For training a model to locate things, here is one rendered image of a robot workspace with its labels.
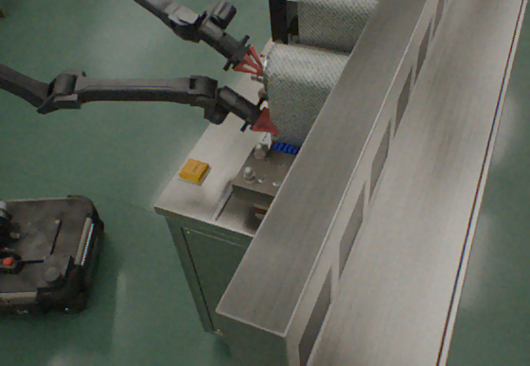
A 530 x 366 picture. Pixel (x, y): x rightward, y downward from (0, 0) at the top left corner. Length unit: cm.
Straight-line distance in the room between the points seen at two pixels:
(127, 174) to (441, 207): 235
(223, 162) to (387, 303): 104
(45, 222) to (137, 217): 46
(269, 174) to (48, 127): 223
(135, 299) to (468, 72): 185
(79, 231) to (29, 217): 27
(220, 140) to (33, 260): 110
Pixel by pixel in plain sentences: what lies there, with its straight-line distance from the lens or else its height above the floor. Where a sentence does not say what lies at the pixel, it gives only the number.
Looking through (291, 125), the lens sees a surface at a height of 111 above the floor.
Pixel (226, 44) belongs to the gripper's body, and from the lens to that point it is 153.
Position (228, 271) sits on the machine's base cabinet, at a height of 64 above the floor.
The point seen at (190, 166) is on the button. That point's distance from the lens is 176.
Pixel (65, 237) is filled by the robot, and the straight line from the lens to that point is 263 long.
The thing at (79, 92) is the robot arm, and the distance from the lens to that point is 162.
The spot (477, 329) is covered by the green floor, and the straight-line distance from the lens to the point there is 252.
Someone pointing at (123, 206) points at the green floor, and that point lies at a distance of 297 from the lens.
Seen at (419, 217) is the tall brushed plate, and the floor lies 144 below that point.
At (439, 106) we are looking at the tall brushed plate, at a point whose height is 144.
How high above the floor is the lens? 218
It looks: 47 degrees down
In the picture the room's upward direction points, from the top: 7 degrees counter-clockwise
